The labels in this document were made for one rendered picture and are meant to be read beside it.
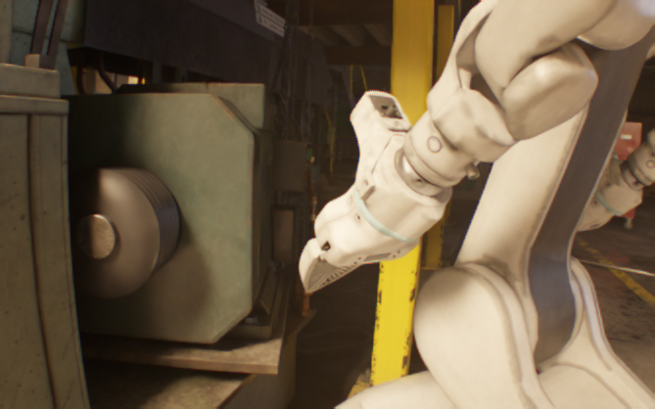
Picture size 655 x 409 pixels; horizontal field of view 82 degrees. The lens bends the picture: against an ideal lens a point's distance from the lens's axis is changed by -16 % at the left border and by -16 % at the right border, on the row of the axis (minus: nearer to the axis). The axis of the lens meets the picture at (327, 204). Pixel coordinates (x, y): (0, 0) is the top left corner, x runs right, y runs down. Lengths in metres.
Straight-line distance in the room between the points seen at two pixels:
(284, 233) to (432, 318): 0.69
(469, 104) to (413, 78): 0.86
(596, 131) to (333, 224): 0.31
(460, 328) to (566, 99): 0.32
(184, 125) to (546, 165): 0.55
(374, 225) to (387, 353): 0.92
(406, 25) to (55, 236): 0.94
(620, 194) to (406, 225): 0.44
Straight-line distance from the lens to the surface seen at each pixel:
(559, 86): 0.28
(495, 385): 0.51
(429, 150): 0.33
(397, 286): 1.20
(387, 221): 0.38
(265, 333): 0.92
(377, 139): 0.39
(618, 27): 0.29
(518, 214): 0.52
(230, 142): 0.74
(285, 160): 1.12
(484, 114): 0.31
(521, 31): 0.28
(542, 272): 0.56
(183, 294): 0.81
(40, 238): 0.63
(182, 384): 0.93
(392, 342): 1.27
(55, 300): 0.66
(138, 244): 0.68
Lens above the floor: 0.77
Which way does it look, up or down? 8 degrees down
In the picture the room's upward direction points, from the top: 3 degrees clockwise
